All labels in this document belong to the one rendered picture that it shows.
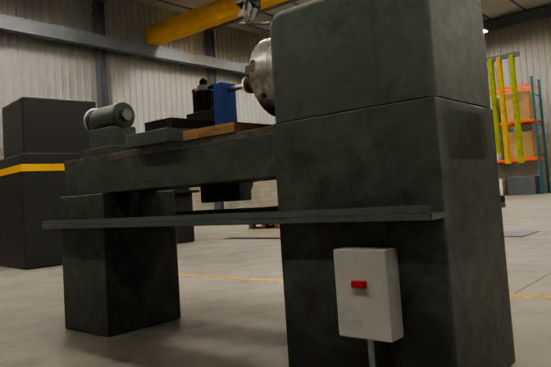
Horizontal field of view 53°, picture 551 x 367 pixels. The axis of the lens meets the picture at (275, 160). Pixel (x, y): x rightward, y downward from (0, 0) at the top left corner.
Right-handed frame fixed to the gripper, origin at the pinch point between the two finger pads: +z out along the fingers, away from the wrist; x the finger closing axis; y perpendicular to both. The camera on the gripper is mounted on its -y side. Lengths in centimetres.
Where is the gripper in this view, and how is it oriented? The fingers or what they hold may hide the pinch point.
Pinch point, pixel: (248, 20)
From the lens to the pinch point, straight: 236.6
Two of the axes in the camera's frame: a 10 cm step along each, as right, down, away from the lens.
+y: -7.7, 0.8, 6.4
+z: -1.8, 9.3, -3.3
